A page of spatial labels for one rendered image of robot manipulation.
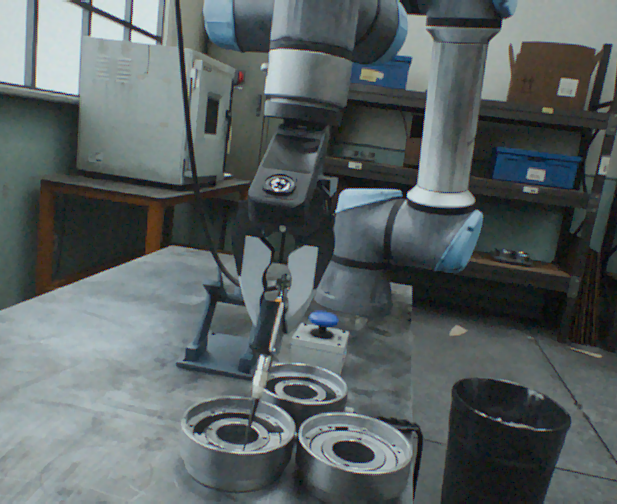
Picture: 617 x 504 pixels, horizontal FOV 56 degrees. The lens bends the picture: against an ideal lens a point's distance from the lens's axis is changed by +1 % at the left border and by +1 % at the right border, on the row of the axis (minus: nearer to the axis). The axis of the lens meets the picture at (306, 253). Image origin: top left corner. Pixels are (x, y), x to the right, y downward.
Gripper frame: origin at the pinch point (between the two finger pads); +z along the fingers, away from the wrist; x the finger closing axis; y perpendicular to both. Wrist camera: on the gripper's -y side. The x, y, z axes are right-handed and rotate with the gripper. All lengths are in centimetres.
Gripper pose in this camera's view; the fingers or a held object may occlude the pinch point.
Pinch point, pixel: (272, 320)
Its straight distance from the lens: 55.5
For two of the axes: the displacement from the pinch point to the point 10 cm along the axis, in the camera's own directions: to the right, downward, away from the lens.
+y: 1.7, -1.7, 9.7
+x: -9.8, -1.6, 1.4
